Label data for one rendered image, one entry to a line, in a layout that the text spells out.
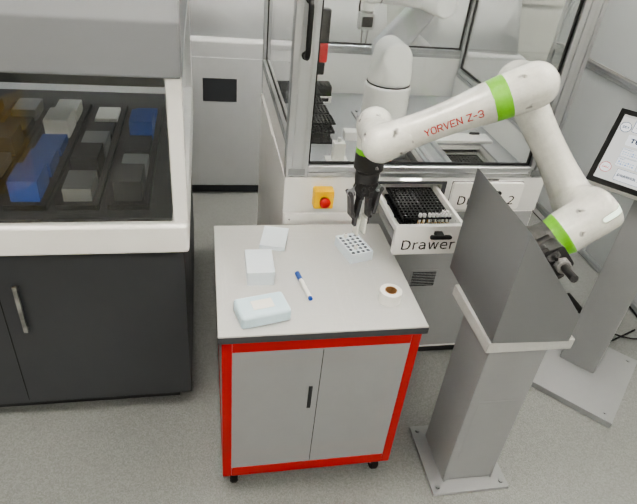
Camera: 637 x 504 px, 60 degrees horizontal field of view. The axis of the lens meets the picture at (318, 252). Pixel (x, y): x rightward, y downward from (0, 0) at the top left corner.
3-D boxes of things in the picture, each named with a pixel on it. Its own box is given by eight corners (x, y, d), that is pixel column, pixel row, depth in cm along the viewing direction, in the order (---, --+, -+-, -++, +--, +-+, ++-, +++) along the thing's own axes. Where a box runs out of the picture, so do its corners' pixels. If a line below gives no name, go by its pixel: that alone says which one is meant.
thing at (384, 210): (466, 246, 190) (471, 231, 187) (395, 248, 185) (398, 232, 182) (428, 190, 222) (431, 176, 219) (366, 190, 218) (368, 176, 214)
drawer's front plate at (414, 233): (472, 252, 190) (480, 225, 184) (391, 254, 185) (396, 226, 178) (470, 250, 191) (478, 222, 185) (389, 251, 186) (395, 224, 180)
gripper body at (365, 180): (373, 162, 177) (369, 188, 182) (350, 165, 174) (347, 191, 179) (385, 172, 172) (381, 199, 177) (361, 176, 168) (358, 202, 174)
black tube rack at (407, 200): (447, 233, 196) (451, 217, 192) (400, 234, 192) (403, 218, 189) (426, 201, 214) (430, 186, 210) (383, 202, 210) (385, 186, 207)
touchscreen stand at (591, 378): (609, 428, 237) (731, 226, 180) (509, 374, 258) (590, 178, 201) (635, 365, 271) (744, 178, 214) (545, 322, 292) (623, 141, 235)
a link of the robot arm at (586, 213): (553, 245, 171) (611, 210, 166) (572, 263, 156) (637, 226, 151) (533, 211, 168) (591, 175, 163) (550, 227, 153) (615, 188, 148)
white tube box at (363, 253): (371, 259, 191) (373, 250, 189) (350, 264, 188) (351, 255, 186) (355, 240, 200) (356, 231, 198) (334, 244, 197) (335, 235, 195)
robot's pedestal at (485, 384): (508, 488, 209) (580, 341, 166) (432, 496, 203) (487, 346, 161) (476, 423, 233) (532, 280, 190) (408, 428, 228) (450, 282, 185)
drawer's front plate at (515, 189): (517, 208, 220) (525, 183, 213) (448, 209, 214) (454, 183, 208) (515, 206, 221) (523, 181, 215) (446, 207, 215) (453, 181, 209)
